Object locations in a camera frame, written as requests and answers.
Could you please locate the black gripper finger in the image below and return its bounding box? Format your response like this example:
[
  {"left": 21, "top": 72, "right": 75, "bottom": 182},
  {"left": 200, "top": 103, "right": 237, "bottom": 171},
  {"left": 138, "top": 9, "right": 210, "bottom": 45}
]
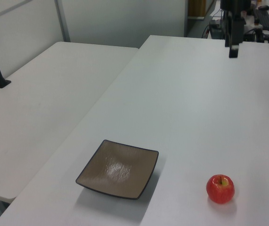
[
  {"left": 224, "top": 11, "right": 234, "bottom": 48},
  {"left": 228, "top": 17, "right": 246, "bottom": 59}
]

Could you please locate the red apple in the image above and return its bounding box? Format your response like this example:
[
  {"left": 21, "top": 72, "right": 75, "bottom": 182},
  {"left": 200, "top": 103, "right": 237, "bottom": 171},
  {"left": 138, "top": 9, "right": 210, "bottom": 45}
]
[{"left": 206, "top": 174, "right": 235, "bottom": 205}]

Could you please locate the wooden cabinet panel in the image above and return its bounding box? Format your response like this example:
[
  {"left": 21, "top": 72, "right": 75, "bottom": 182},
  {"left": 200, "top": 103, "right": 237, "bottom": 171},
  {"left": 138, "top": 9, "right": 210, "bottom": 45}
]
[{"left": 187, "top": 0, "right": 207, "bottom": 20}]

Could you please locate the grey partition post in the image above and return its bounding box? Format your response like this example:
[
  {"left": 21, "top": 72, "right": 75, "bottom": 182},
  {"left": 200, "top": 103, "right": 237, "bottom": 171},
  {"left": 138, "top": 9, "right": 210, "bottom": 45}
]
[{"left": 53, "top": 0, "right": 72, "bottom": 43}]

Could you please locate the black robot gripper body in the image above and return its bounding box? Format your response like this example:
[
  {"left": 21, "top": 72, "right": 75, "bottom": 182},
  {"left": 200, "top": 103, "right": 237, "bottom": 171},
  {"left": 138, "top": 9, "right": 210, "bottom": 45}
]
[{"left": 220, "top": 0, "right": 252, "bottom": 18}]

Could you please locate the black electronics box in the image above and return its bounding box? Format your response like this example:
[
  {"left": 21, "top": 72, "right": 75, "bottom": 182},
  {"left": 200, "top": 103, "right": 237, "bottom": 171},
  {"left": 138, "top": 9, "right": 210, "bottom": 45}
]
[{"left": 209, "top": 19, "right": 226, "bottom": 40}]

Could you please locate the square brown ceramic plate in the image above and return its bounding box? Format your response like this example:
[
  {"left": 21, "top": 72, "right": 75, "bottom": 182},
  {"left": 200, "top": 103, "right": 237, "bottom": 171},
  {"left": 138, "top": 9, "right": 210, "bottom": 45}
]
[{"left": 75, "top": 139, "right": 160, "bottom": 201}]

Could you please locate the black computer keyboard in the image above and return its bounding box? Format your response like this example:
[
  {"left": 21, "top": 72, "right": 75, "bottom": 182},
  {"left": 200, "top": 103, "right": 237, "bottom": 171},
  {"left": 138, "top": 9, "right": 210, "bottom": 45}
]
[{"left": 253, "top": 8, "right": 269, "bottom": 31}]

